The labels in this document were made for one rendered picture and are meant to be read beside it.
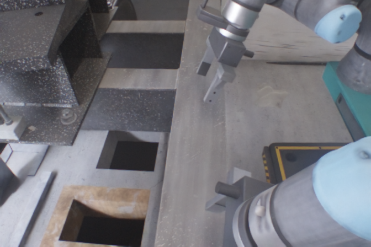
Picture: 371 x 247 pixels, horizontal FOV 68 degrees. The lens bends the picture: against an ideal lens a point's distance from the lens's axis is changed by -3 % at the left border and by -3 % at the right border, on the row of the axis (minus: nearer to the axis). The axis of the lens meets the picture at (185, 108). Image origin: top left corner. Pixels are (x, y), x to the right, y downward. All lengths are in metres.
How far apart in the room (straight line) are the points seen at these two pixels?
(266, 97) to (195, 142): 1.15
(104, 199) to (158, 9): 1.23
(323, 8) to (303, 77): 1.49
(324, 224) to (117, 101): 0.75
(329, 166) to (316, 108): 1.62
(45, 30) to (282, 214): 0.61
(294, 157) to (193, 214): 0.63
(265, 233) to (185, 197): 0.33
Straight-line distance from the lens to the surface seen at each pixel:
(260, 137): 1.60
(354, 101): 0.80
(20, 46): 0.68
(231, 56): 0.63
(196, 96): 0.80
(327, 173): 0.24
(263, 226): 0.30
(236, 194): 0.37
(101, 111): 0.96
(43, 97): 0.85
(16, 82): 0.85
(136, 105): 0.90
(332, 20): 0.59
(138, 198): 1.38
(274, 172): 1.08
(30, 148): 1.75
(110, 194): 1.42
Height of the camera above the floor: 1.20
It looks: 44 degrees down
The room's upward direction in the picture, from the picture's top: 2 degrees counter-clockwise
